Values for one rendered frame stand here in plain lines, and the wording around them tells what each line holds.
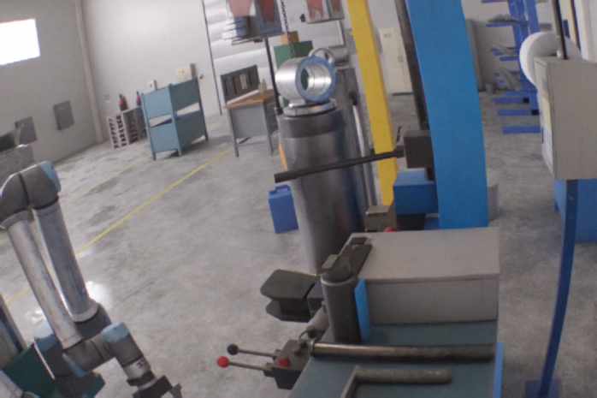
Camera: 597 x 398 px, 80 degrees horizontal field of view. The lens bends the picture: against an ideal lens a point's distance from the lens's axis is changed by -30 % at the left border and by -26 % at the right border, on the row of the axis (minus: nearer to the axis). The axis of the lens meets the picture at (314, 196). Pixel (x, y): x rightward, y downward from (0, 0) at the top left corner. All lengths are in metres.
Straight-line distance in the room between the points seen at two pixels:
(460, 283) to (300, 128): 0.69
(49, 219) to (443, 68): 1.28
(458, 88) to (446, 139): 0.15
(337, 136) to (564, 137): 0.77
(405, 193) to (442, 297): 0.63
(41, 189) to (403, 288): 1.08
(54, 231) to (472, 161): 1.31
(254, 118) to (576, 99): 6.48
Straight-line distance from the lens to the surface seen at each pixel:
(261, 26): 1.26
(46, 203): 1.47
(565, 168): 1.55
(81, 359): 1.41
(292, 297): 1.38
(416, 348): 0.94
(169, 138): 9.41
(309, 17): 1.61
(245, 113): 7.58
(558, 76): 1.48
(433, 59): 1.27
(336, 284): 0.94
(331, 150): 1.41
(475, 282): 1.00
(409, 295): 1.03
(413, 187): 1.56
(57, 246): 1.53
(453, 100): 1.28
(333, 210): 1.46
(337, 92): 2.78
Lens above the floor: 1.70
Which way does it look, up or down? 19 degrees down
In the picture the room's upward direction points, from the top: 11 degrees counter-clockwise
